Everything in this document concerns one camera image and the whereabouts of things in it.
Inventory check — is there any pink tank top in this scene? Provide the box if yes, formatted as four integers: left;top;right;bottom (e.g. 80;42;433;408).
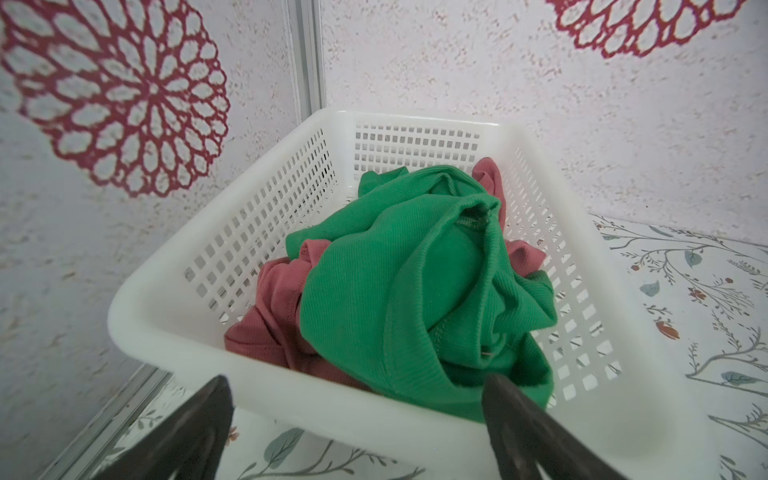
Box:
224;157;546;391

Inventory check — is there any green tank top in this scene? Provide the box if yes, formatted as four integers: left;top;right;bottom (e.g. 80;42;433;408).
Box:
286;165;557;422

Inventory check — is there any white plastic laundry basket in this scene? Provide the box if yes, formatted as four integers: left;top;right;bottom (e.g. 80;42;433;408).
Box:
108;108;719;479

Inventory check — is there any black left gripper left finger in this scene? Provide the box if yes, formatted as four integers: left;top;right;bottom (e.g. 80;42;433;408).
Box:
96;375;234;480

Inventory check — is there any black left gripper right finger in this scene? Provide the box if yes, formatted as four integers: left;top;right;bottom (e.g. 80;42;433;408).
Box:
482;374;623;480

